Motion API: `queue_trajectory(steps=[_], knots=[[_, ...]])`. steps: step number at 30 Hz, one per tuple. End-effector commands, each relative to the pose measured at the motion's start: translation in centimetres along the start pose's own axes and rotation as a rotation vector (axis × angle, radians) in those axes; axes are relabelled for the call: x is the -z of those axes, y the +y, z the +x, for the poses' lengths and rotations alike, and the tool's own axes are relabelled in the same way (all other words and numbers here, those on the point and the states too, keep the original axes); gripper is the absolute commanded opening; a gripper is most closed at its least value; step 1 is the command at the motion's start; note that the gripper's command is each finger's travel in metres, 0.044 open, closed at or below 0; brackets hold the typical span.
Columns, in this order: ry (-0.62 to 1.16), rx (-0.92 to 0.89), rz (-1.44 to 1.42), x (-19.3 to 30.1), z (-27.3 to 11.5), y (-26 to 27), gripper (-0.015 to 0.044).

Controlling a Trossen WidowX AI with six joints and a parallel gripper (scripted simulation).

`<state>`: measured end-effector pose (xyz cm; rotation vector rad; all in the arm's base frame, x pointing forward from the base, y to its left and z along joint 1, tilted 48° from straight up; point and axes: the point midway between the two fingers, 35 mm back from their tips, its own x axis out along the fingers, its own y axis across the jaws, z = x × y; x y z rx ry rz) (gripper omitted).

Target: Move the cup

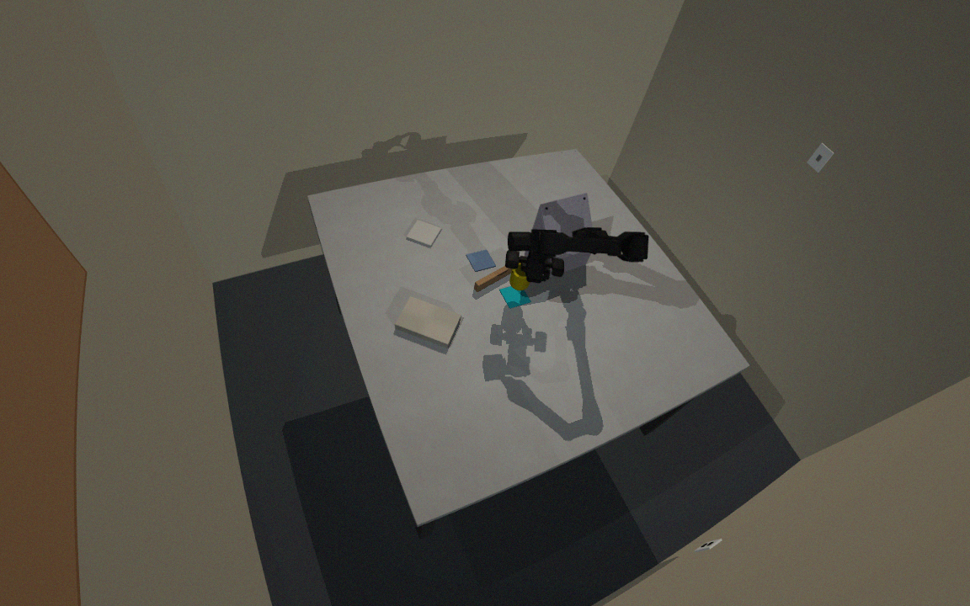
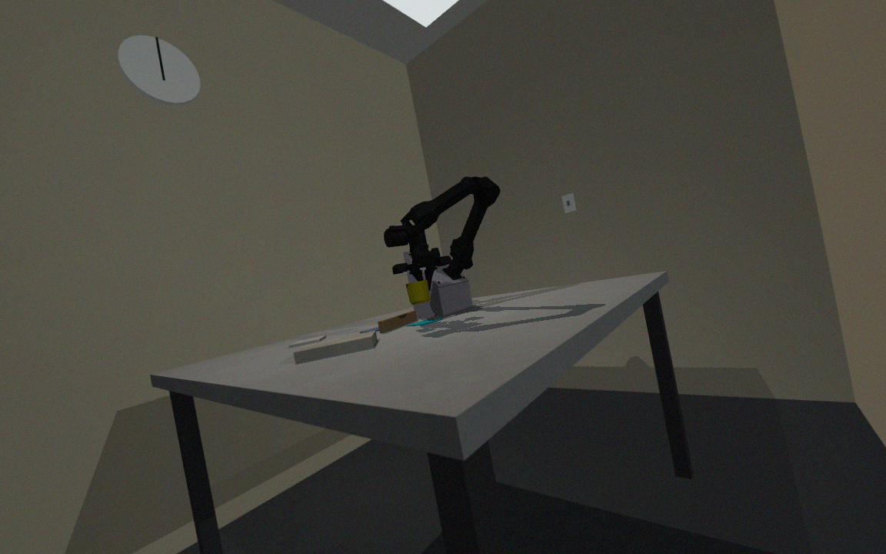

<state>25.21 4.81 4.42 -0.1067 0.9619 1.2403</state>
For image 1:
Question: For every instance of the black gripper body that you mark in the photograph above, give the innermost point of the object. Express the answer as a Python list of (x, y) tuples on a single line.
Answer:
[(513, 259)]

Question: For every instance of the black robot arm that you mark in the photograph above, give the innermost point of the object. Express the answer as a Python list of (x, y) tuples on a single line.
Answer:
[(549, 243)]

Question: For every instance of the beige flat rectangular block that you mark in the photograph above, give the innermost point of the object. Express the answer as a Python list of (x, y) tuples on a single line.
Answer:
[(429, 322)]

